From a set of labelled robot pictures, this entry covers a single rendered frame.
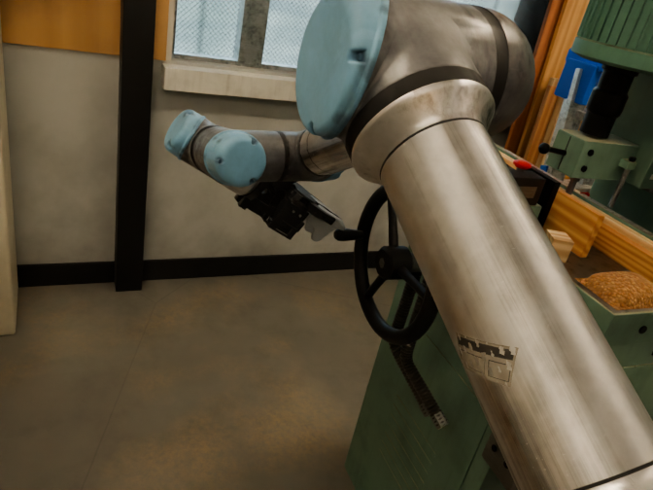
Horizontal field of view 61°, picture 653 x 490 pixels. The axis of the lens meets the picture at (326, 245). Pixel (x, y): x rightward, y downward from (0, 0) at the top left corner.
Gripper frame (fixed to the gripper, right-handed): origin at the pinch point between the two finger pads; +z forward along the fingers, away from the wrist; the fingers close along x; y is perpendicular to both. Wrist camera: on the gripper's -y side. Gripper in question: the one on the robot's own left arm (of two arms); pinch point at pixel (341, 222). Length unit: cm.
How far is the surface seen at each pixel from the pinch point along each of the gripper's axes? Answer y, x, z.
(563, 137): -37.2, 9.5, 19.1
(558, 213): -26.0, 17.6, 22.3
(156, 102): 21, -113, -12
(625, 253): -27.5, 27.9, 29.3
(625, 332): -17.1, 41.3, 22.2
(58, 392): 98, -52, -3
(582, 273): -20.1, 30.5, 20.8
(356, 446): 51, -7, 57
